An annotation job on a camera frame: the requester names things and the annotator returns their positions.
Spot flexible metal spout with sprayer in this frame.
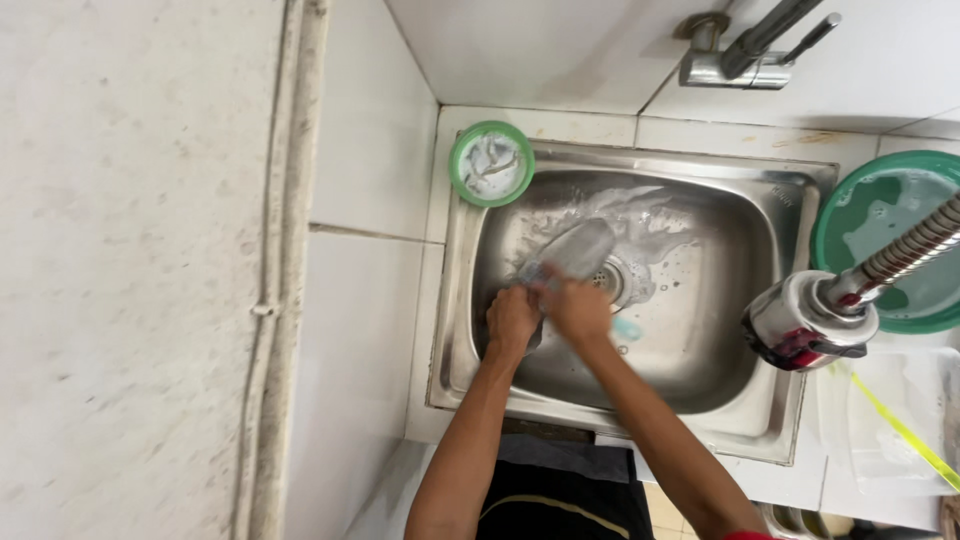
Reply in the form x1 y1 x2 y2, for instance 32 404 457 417
741 191 960 373

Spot chrome wall tap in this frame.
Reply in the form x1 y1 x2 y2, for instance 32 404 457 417
672 0 843 92

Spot round metal sink strainer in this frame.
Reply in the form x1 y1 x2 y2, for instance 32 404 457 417
588 258 628 307

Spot stainless steel sink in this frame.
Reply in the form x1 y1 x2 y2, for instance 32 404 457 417
426 138 840 468

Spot person's left hand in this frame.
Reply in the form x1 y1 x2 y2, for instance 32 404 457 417
483 283 546 361

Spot white wall pipe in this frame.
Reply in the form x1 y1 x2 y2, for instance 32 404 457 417
228 0 331 540

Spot small green round soap tub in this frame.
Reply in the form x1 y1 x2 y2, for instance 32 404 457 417
447 120 537 209

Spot metal pot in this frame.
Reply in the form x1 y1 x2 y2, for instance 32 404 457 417
757 501 856 540

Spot person's right hand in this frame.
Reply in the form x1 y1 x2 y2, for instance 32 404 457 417
537 262 618 352

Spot clear glass tumbler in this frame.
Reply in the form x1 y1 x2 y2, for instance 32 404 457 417
516 217 618 292

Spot clear plastic container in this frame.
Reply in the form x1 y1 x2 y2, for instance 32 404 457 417
816 348 960 498

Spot large green plastic basin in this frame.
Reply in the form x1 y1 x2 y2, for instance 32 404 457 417
810 150 960 336

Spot yellow-green plastic strip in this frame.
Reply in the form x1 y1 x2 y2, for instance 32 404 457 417
846 367 960 493

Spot person's black trousers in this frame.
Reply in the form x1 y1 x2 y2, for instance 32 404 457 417
474 433 657 540

